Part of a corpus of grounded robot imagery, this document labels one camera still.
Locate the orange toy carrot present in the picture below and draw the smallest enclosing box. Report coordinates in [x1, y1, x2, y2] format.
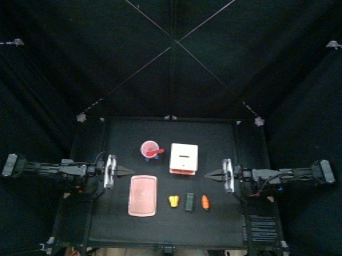
[200, 194, 210, 211]

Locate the pink plastic tray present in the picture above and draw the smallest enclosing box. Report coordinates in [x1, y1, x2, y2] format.
[126, 174, 158, 218]

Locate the white wooden box red panel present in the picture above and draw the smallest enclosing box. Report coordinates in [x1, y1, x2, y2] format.
[168, 142, 200, 176]

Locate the red plastic cup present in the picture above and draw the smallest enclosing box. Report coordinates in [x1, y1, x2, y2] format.
[140, 140, 160, 159]

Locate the red plastic spoon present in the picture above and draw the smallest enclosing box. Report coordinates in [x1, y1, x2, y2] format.
[145, 148, 165, 158]

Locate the dark block patterned end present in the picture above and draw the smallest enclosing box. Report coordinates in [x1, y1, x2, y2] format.
[184, 192, 196, 212]

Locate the white text label sticker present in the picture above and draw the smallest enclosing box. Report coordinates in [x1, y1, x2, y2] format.
[248, 214, 279, 244]

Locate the thin diagonal frame wire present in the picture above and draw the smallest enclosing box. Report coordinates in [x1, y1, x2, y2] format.
[122, 0, 261, 120]
[80, 0, 236, 116]

